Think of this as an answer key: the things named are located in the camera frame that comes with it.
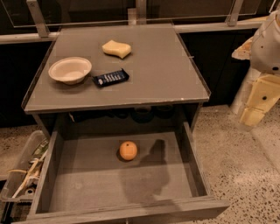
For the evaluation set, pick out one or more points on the white paper bowl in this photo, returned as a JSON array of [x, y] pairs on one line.
[[71, 70]]

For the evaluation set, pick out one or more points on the open grey top drawer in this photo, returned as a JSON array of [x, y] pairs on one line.
[[84, 180]]

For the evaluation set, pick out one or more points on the metal railing with glass panel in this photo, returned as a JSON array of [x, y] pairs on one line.
[[24, 21]]

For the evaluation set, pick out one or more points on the orange fruit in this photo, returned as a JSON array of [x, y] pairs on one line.
[[128, 150]]

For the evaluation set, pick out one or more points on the clear plastic bin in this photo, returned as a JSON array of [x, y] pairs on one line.
[[23, 178]]

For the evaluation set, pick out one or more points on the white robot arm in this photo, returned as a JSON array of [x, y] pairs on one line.
[[246, 89]]

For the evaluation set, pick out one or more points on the yellow sponge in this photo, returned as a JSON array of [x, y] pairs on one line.
[[117, 49]]

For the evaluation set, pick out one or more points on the grey cabinet with counter top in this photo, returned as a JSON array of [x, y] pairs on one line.
[[131, 66]]

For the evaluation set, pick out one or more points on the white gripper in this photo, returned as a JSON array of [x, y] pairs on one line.
[[267, 52]]

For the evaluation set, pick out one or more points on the dark blue snack bar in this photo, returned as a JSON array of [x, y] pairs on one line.
[[109, 79]]

